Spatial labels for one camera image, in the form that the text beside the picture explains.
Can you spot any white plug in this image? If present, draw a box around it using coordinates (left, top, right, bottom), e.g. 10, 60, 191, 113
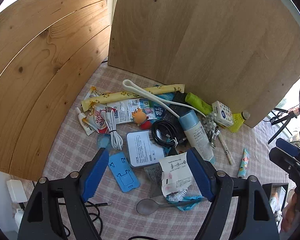
14, 209, 25, 227

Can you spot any yellow shuttlecock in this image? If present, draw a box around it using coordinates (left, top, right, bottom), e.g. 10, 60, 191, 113
225, 110, 251, 133

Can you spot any red and white sachet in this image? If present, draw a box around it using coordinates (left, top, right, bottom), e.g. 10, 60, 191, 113
86, 102, 110, 134

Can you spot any beige sachet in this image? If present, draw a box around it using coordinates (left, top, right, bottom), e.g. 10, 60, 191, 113
84, 86, 108, 100

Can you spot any white bead bracelet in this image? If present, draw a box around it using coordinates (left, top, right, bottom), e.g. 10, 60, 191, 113
201, 112, 218, 131

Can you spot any blue tissue packet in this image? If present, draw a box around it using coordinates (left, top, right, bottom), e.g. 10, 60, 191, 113
140, 93, 177, 120

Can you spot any white USB cable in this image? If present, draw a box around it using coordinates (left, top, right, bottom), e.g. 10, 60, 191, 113
104, 106, 124, 152

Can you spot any person's right hand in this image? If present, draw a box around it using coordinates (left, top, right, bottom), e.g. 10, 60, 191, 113
280, 190, 299, 233

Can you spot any small pastel cream tube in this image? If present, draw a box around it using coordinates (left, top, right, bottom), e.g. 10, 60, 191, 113
237, 148, 251, 179

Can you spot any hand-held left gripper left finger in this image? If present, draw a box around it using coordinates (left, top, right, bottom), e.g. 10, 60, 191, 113
17, 148, 110, 240

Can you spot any grey foil sachet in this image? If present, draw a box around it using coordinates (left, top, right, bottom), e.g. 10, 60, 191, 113
143, 165, 165, 198

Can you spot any pine wood panel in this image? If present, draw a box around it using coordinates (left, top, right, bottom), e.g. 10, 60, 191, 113
0, 0, 113, 181

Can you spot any white paper packet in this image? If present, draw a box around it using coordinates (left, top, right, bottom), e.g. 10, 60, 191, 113
159, 152, 193, 197

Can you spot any grey plastic spoon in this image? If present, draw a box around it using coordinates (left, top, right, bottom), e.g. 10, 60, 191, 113
136, 198, 188, 216

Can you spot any patterned pencil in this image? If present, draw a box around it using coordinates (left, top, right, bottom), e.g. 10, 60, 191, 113
218, 131, 234, 166

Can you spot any small metal clip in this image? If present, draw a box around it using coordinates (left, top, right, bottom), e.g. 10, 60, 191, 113
207, 126, 221, 149

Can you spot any clear blue disc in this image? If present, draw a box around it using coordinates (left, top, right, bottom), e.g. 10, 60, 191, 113
97, 134, 112, 150

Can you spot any white barcode label packet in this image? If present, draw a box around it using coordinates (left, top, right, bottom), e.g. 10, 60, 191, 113
106, 99, 155, 125

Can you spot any white window frame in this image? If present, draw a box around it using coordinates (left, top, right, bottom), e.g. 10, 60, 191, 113
104, 0, 123, 29

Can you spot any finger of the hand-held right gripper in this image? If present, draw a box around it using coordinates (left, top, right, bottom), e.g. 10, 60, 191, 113
276, 138, 300, 158
269, 147, 299, 173

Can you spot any white power adapter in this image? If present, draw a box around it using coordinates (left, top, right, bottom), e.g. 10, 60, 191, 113
6, 179, 28, 203

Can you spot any black tripod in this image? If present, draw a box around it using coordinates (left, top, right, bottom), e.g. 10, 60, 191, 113
267, 106, 299, 145

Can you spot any white flat box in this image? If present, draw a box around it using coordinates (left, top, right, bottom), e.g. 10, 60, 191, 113
126, 131, 167, 168

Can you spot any long yellow tea packet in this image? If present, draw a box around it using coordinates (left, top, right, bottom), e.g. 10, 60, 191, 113
80, 83, 185, 112

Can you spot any white shoehorn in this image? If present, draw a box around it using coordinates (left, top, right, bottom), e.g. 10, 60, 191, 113
122, 79, 206, 118

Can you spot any light wooden board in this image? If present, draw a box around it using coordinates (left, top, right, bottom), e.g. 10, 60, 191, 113
107, 0, 300, 128

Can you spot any coiled black cable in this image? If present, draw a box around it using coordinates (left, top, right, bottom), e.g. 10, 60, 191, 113
151, 120, 188, 147

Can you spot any green tube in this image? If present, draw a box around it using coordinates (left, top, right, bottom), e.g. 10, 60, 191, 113
185, 92, 213, 115

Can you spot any white dotted tissue pack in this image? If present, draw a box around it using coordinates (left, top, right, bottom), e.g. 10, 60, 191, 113
211, 101, 234, 127

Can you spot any black face mask packet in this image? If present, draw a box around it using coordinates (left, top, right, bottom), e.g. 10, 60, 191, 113
162, 92, 198, 130

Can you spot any blue-capped white lotion bottle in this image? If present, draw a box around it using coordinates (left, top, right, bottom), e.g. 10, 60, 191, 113
178, 110, 215, 166

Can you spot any blue phone stand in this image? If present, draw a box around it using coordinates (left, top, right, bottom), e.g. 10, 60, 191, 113
108, 152, 141, 193

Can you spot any orange cartoon keychain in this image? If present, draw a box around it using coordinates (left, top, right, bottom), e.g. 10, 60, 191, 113
131, 107, 152, 130

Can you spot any thin black cable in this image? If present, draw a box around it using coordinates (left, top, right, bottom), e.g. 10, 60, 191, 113
57, 201, 112, 240

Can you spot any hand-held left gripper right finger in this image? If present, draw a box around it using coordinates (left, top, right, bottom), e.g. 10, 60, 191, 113
186, 147, 280, 240

